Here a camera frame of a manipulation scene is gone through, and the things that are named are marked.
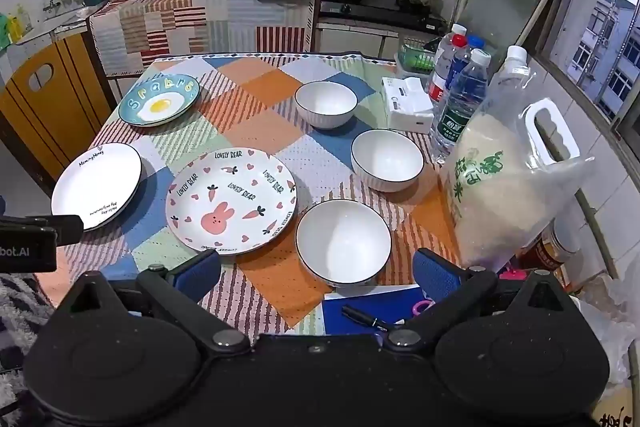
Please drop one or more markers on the striped patchwork counter cloth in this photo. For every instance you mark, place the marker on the striped patchwork counter cloth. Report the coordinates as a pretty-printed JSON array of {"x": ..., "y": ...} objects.
[{"x": 200, "y": 22}]

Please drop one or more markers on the blue cap water bottle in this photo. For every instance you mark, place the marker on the blue cap water bottle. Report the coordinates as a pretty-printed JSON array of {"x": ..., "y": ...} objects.
[{"x": 462, "y": 62}]

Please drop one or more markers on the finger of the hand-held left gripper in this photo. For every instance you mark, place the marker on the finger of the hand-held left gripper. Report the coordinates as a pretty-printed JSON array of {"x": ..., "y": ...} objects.
[{"x": 60, "y": 227}]

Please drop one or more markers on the grey fuzzy cloth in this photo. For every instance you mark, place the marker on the grey fuzzy cloth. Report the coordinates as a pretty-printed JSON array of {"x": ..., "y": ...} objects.
[{"x": 20, "y": 332}]

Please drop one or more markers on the green label water bottle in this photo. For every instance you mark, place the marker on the green label water bottle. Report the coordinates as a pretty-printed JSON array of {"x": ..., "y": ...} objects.
[{"x": 460, "y": 112}]

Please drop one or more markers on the red cap water bottle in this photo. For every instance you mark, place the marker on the red cap water bottle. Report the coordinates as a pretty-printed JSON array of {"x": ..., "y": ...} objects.
[{"x": 442, "y": 82}]

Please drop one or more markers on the black gas stove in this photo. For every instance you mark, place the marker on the black gas stove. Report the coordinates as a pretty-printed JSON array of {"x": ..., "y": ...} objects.
[{"x": 380, "y": 12}]

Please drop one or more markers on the clear bottle white label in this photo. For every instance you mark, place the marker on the clear bottle white label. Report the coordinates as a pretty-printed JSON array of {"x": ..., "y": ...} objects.
[{"x": 452, "y": 34}]

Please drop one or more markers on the brown jar red label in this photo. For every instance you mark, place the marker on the brown jar red label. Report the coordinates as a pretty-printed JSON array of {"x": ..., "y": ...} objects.
[{"x": 550, "y": 252}]

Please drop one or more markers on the white tissue box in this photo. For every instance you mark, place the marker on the white tissue box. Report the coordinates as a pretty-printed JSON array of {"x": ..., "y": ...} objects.
[{"x": 405, "y": 107}]

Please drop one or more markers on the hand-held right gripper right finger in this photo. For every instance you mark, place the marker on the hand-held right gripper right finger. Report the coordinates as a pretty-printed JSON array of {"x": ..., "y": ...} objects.
[{"x": 434, "y": 277}]

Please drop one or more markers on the barred window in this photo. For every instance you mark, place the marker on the barred window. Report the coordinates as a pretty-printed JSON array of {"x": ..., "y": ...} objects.
[{"x": 615, "y": 22}]

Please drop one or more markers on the pink scissors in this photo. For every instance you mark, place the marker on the pink scissors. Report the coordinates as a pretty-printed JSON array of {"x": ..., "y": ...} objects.
[{"x": 424, "y": 306}]

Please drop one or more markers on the cream lower cabinet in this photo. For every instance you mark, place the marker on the cream lower cabinet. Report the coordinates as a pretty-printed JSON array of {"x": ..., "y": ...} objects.
[{"x": 350, "y": 39}]

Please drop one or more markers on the checkered tablecloth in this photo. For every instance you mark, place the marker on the checkered tablecloth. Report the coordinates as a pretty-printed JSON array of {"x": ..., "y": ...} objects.
[{"x": 250, "y": 77}]

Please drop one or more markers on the green plastic basket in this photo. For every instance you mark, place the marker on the green plastic basket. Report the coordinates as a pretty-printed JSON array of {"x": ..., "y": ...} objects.
[{"x": 415, "y": 54}]

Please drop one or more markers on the pink bunny print plate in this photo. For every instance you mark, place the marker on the pink bunny print plate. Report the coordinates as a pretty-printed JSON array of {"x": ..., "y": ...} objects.
[{"x": 220, "y": 217}]

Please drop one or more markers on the blue fried egg plate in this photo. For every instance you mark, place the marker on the blue fried egg plate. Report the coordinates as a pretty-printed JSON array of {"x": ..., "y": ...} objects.
[{"x": 160, "y": 107}]

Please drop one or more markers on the green detergent bottle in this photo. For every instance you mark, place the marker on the green detergent bottle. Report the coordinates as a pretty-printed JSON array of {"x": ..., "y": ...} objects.
[{"x": 12, "y": 24}]

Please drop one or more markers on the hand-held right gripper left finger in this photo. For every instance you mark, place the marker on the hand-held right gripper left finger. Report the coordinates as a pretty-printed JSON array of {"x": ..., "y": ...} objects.
[{"x": 197, "y": 272}]

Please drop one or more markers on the white bowl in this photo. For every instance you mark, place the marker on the white bowl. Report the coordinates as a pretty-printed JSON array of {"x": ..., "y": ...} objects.
[
  {"x": 387, "y": 157},
  {"x": 325, "y": 99},
  {"x": 342, "y": 242}
]

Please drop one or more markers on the black marker pen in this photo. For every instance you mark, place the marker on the black marker pen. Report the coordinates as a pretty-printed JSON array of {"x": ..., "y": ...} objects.
[{"x": 370, "y": 316}]

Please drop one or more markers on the large clear plastic jug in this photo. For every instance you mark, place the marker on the large clear plastic jug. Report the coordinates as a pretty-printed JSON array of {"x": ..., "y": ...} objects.
[{"x": 500, "y": 187}]

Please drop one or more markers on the large clear white cap bottle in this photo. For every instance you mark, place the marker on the large clear white cap bottle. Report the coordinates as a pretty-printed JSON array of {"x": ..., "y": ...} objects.
[{"x": 512, "y": 72}]

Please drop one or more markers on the clear plastic bag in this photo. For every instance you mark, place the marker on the clear plastic bag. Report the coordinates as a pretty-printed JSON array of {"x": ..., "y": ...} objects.
[{"x": 615, "y": 322}]

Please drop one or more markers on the blue folder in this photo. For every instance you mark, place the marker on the blue folder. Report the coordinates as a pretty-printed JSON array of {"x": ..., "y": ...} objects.
[{"x": 350, "y": 319}]

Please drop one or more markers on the plain white plate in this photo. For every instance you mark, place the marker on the plain white plate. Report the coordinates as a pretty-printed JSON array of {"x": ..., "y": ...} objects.
[{"x": 95, "y": 187}]

